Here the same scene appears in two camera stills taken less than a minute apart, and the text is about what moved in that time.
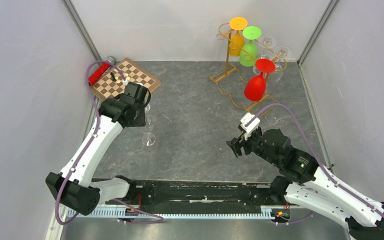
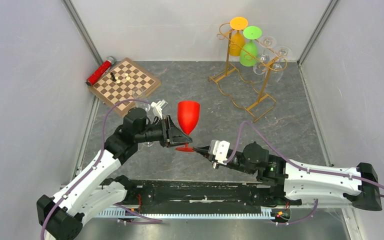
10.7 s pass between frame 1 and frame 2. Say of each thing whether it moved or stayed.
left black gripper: moved
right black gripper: moved
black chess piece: stayed
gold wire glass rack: stayed
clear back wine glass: stayed
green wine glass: stayed
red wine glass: moved
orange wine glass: stayed
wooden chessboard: stayed
